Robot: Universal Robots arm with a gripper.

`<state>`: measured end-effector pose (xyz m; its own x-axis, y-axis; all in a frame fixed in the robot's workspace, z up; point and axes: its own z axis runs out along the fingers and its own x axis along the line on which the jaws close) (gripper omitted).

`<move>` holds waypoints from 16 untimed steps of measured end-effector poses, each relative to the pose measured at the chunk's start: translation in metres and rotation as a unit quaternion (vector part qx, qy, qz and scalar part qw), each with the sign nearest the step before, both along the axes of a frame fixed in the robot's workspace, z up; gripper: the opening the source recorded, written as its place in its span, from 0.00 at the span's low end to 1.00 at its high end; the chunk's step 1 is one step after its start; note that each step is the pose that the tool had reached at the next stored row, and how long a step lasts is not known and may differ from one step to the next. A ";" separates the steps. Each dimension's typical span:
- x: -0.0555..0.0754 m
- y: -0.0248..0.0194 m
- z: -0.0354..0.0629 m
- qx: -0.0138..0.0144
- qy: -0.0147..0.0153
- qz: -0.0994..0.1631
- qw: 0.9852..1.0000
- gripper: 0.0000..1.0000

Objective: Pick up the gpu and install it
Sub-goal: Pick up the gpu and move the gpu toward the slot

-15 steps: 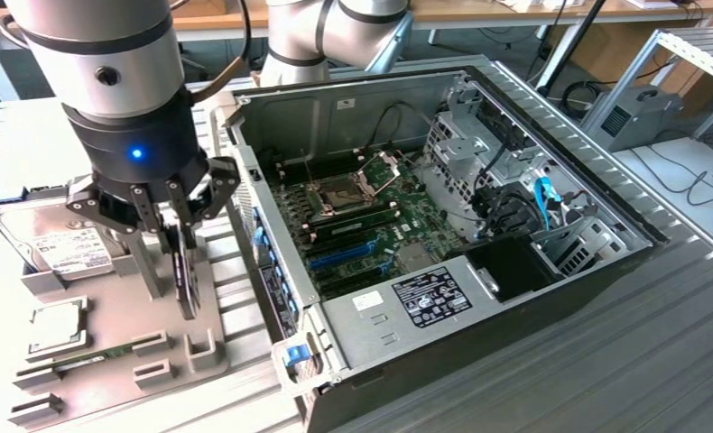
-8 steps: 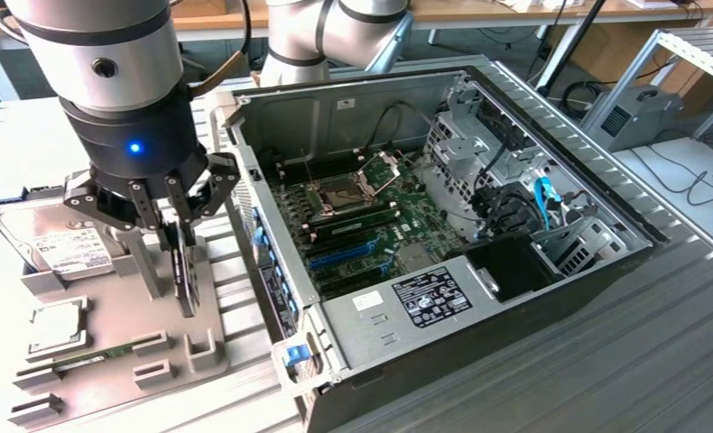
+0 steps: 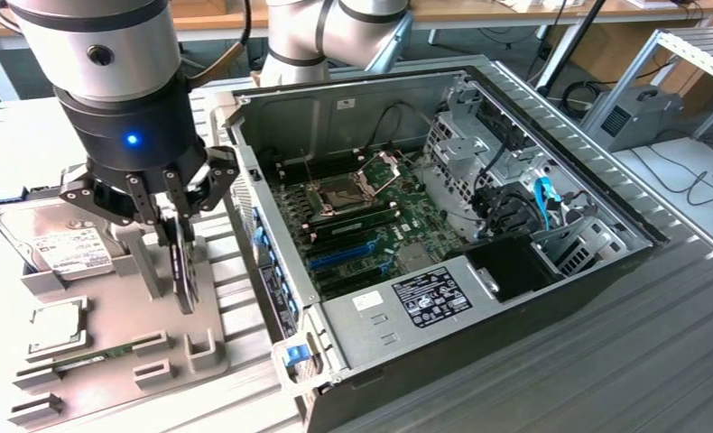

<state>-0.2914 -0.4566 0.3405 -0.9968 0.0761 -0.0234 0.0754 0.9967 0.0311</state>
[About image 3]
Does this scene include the open black silver PC case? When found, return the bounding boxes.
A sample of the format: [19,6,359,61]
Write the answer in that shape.
[203,64,674,433]

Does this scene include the black cable bundle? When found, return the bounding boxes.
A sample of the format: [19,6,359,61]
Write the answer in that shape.
[472,185,545,238]

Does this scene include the green RAM stick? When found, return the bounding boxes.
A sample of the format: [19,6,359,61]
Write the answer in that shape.
[52,345,139,373]

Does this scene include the silver CPU chip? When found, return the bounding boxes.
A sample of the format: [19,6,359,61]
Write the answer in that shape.
[28,309,87,355]

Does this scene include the silver chipset heatsink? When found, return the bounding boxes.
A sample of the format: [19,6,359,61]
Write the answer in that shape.
[394,245,435,272]

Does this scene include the blue SATA wire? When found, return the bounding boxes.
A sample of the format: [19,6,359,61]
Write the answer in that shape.
[534,176,559,234]

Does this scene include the metal disk bay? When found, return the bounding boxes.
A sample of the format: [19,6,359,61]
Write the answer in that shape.
[527,215,633,277]

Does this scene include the CPU socket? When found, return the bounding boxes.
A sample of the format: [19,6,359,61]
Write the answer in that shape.
[307,182,370,217]

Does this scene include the loose black cable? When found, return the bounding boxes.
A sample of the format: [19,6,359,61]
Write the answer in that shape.
[630,143,713,226]

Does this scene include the black stand pole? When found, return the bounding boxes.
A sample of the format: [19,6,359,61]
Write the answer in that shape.
[546,0,609,89]

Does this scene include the black RAM stick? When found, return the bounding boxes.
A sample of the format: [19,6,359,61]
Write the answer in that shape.
[311,205,398,238]

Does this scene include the perforated metal drive cage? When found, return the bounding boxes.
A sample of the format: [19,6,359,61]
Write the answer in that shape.
[422,110,497,217]

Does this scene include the blue expansion slot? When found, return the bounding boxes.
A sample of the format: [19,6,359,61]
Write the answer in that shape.
[306,242,376,271]

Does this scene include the grey plastic parts rack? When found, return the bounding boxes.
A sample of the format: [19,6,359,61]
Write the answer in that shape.
[7,209,228,429]

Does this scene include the metal socket cover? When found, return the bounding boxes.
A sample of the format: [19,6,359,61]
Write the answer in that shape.
[355,151,411,193]

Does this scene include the coiled black cable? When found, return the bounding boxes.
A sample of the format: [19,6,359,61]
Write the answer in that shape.
[561,79,602,119]

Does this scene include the grey controller box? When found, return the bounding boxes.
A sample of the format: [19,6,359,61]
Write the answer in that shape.
[597,87,686,153]

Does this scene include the silver power supply with label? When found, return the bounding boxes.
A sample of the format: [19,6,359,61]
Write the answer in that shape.
[318,257,502,372]

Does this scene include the thin black wire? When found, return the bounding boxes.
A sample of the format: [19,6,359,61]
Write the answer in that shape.
[375,101,434,152]

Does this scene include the black plastic shroud box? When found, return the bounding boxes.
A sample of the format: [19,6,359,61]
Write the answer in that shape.
[462,235,566,304]

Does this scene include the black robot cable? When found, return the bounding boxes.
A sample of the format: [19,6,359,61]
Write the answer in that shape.
[177,0,254,87]

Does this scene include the hard disk in blue carrier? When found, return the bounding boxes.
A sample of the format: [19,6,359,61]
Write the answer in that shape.
[0,184,121,277]

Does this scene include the green Dell motherboard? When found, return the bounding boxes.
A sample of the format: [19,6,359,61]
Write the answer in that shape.
[268,151,454,301]

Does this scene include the aluminium profile frame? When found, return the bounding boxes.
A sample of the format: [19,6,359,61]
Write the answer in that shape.
[582,25,713,141]

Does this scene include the wooden desk with white frame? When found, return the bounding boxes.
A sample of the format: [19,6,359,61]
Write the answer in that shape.
[0,0,713,103]

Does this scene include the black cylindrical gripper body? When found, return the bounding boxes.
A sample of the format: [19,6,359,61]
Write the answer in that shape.
[55,74,208,175]

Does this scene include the low-profile NVIDIA graphics card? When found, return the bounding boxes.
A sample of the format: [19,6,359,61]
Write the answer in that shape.
[163,205,201,316]

